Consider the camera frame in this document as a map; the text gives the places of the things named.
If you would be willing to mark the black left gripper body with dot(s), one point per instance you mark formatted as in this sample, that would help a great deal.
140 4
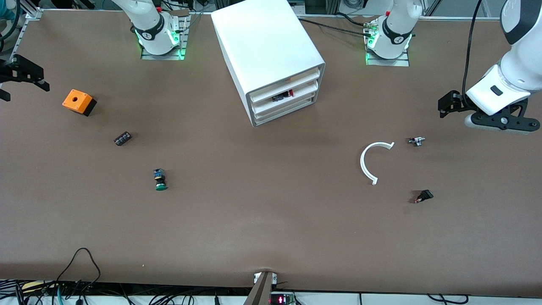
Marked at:
456 103

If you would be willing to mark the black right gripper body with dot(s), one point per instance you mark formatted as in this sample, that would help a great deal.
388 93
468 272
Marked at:
21 70

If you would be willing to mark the red push button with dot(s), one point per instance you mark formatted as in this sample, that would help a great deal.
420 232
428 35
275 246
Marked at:
283 96

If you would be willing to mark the white drawer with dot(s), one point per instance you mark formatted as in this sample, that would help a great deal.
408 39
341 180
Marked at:
283 84
262 104
283 109

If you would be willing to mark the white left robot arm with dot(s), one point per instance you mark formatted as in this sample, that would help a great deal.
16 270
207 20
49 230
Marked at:
391 34

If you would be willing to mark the orange button box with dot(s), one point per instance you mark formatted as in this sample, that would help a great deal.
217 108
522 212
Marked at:
76 101

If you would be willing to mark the green push button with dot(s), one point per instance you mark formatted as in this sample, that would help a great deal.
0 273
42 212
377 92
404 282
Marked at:
160 180

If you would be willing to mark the white drawer cabinet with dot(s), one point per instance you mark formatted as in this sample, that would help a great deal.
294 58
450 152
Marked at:
262 38

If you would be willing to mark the chrome metal fitting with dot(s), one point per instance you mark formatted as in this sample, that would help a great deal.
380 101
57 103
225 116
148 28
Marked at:
416 141

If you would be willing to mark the device with red display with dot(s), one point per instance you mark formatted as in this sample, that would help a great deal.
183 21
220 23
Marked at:
281 299

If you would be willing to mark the aluminium frame rail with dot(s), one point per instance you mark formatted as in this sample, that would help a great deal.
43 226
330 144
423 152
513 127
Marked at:
34 13

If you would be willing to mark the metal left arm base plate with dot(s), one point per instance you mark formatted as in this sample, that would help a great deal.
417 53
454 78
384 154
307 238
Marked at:
387 62

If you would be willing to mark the small black switch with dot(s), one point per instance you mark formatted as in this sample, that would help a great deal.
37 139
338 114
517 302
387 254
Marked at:
424 195

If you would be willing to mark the white curved bracket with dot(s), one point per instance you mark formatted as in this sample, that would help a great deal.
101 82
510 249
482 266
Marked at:
362 163

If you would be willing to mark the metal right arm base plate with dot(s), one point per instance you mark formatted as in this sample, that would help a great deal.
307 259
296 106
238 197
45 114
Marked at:
163 57

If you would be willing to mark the brown camera mount pole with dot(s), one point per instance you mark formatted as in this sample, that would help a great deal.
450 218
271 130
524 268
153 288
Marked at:
259 292

